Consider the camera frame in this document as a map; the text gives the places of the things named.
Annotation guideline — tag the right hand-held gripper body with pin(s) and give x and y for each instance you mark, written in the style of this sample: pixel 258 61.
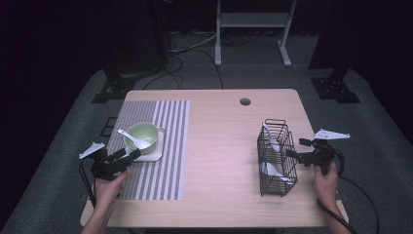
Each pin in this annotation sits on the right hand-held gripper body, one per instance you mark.
pixel 319 156

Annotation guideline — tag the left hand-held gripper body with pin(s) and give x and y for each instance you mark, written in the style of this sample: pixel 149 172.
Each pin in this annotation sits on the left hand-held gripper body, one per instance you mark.
pixel 104 165

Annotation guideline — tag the white square plate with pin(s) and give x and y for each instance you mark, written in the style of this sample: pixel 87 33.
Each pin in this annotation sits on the white square plate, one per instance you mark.
pixel 156 154

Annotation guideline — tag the green bowl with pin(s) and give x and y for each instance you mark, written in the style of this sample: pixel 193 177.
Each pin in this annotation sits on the green bowl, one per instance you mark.
pixel 146 131

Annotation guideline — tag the person's left hand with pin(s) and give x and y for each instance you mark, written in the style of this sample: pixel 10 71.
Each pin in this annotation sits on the person's left hand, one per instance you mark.
pixel 105 191

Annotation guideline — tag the person's right hand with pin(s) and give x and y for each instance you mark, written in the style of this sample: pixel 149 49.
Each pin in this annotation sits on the person's right hand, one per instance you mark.
pixel 326 188

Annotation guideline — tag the striped woven placemat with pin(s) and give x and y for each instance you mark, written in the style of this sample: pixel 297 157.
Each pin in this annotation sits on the striped woven placemat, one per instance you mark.
pixel 162 169

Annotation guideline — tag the black stand base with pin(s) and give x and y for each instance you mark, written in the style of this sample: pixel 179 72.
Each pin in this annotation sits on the black stand base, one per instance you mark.
pixel 336 89
pixel 113 89

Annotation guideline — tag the white metal stand frame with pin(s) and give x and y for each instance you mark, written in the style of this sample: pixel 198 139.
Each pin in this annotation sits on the white metal stand frame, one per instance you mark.
pixel 253 19

